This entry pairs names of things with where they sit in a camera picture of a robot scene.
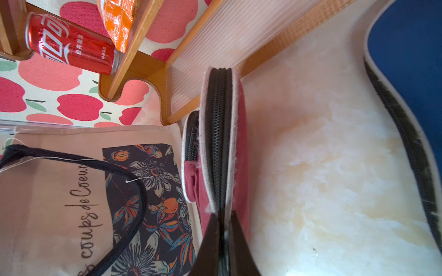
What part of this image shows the wooden two-tier shelf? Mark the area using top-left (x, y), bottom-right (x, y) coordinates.
top-left (1, 1), bottom-right (349, 128)

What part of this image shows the white canvas tote bag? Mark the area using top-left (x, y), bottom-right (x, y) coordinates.
top-left (1, 125), bottom-right (201, 276)

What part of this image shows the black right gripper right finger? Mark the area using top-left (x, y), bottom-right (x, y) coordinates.
top-left (227, 212), bottom-right (261, 276)

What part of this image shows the blue paddle case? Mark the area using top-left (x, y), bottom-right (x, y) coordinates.
top-left (364, 0), bottom-right (442, 246)

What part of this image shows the aluminium frame post left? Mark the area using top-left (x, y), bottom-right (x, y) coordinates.
top-left (1, 120), bottom-right (79, 133)

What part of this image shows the red cola can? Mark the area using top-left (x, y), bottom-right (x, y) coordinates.
top-left (25, 12), bottom-right (120, 75)

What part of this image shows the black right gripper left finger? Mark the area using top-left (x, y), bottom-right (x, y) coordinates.
top-left (188, 214), bottom-right (220, 276)

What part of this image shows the orange snack bag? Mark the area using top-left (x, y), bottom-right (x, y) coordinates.
top-left (97, 0), bottom-right (140, 53)

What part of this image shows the maroon paddle case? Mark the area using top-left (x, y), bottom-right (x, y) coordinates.
top-left (181, 67), bottom-right (250, 238)

